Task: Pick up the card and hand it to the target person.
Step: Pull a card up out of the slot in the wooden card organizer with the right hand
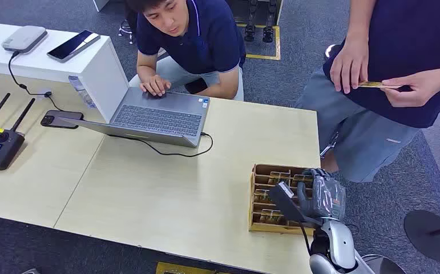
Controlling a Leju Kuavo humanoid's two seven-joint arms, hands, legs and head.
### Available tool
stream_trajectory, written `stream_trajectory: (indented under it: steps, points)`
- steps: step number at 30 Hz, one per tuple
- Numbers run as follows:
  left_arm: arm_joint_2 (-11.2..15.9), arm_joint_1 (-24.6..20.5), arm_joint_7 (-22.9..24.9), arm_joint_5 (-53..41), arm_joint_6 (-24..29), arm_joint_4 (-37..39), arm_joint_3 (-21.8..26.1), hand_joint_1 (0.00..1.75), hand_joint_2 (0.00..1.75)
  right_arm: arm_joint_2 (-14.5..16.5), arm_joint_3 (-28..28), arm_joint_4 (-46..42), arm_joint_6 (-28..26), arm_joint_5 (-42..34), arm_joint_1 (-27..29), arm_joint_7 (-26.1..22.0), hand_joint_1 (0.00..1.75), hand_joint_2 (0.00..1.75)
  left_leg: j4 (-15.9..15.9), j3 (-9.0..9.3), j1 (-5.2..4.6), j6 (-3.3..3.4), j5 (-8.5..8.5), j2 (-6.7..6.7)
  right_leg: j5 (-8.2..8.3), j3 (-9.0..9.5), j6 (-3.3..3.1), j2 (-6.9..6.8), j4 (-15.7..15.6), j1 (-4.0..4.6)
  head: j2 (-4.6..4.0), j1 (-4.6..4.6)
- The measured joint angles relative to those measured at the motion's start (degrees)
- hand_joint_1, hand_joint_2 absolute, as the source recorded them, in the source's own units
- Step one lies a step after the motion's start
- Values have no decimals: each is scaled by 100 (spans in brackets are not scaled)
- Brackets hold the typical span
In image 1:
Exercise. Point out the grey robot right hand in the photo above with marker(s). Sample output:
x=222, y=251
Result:
x=327, y=198

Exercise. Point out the seated person's right hand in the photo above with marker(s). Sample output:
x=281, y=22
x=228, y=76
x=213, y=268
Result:
x=155, y=85

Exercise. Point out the standing person's left hand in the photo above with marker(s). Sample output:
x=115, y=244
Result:
x=418, y=89

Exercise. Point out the standing person's right hand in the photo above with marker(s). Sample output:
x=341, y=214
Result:
x=350, y=64

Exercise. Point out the gold card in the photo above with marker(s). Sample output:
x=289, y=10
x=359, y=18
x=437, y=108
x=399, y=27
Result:
x=303, y=180
x=279, y=177
x=371, y=84

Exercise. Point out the seated person's right forearm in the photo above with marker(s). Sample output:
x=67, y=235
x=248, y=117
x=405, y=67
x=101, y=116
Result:
x=146, y=66

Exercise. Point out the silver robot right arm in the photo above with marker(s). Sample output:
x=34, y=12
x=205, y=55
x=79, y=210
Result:
x=337, y=244

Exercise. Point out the seated person's left forearm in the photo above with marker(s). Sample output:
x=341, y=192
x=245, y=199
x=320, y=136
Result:
x=223, y=85

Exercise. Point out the standing person's right forearm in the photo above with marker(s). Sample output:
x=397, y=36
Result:
x=361, y=19

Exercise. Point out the gold card in holder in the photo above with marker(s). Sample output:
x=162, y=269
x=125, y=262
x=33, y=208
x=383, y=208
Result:
x=303, y=180
x=279, y=177

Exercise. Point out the standing person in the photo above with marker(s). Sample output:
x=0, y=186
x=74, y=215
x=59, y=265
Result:
x=401, y=45

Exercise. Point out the seated person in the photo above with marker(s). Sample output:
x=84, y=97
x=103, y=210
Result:
x=193, y=38

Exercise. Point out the wooden card holder box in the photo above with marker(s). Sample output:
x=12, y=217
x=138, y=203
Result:
x=259, y=227

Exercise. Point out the grey laptop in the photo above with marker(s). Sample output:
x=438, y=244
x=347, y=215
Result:
x=159, y=119

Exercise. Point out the black chair base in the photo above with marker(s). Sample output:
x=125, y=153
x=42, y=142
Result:
x=125, y=30

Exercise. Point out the black robot leg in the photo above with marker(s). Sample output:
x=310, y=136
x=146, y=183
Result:
x=250, y=32
x=268, y=34

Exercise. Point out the smartphone with silver edge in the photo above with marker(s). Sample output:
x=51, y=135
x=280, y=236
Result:
x=72, y=45

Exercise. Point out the black smartphone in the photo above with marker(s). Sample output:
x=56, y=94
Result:
x=61, y=119

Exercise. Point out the black round stand with pole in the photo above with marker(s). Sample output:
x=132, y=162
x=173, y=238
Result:
x=427, y=236

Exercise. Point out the white desk shelf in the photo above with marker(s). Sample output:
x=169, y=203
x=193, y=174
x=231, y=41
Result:
x=34, y=64

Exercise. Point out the grey flat box device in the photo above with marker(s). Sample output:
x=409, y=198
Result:
x=24, y=38

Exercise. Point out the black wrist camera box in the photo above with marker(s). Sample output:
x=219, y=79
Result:
x=286, y=204

